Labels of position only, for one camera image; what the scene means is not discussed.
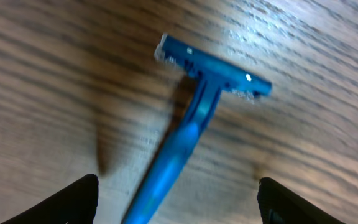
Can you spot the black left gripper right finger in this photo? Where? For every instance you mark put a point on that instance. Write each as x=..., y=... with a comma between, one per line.
x=280, y=205

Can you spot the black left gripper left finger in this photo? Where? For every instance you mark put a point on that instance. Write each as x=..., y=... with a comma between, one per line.
x=75, y=204

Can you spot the blue disposable razor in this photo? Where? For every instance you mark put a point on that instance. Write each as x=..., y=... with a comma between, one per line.
x=213, y=76

